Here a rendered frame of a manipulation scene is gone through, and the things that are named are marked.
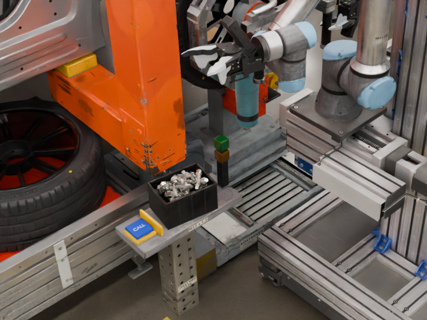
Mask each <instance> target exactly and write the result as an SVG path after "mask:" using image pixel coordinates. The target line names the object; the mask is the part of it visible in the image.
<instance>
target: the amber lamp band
mask: <svg viewBox="0 0 427 320"><path fill-rule="evenodd" d="M214 154H215V159H216V160H218V162H220V163H223V162H225V161H227V160H228V159H229V150H227V151H225V152H224V153H222V154H221V153H220V152H218V151H216V149H215V150H214Z"/></svg>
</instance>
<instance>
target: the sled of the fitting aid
mask: <svg viewBox="0 0 427 320"><path fill-rule="evenodd" d="M288 152H289V151H288V150H287V149H286V136H285V135H283V134H281V135H280V136H278V137H277V138H275V139H273V140H272V141H270V142H268V143H266V144H264V145H263V146H261V147H259V148H258V149H255V150H254V151H252V152H250V153H249V154H247V155H245V156H243V157H241V158H240V159H238V160H236V161H235V162H233V163H231V164H229V165H228V174H229V186H232V185H234V184H235V183H237V182H239V181H240V180H242V179H244V178H245V177H247V176H249V175H251V174H252V173H254V172H256V171H257V170H259V169H261V168H263V167H264V166H266V165H268V164H269V163H271V162H273V161H274V160H276V159H278V158H279V157H282V156H283V155H285V154H286V153H288Z"/></svg>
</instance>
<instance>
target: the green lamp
mask: <svg viewBox="0 0 427 320"><path fill-rule="evenodd" d="M214 147H215V148H216V149H217V150H219V151H220V152H222V151H224V150H226V149H228V148H229V139H228V138H227V137H225V136H224V135H220V136H218V137H216V138H214Z"/></svg>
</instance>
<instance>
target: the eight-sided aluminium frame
mask: <svg viewBox="0 0 427 320"><path fill-rule="evenodd" d="M215 2H216V0H193V2H192V3H190V6H189V8H188V10H187V23H188V33H189V49H193V48H196V47H199V46H203V45H206V44H208V38H207V15H208V14H209V12H210V10H211V9H212V7H213V5H214V4H215ZM189 59H190V62H191V66H192V67H194V68H195V69H196V70H198V71H200V72H202V73H203V74H204V75H206V74H207V72H208V70H209V68H210V67H211V66H212V65H210V64H209V63H207V66H206V67H205V68H204V69H201V68H199V67H198V65H197V63H196V61H195V59H194V57H193V56H190V58H189ZM269 73H272V70H270V69H269V68H268V67H267V66H266V65H265V69H264V75H266V74H269ZM209 77H211V78H212V79H214V80H216V81H218V82H220V81H219V78H218V75H217V74H214V75H212V76H209ZM223 85H224V86H225V87H227V88H229V89H230V90H233V91H235V82H233V83H231V76H228V77H227V76H226V82H225V83H224V84H223Z"/></svg>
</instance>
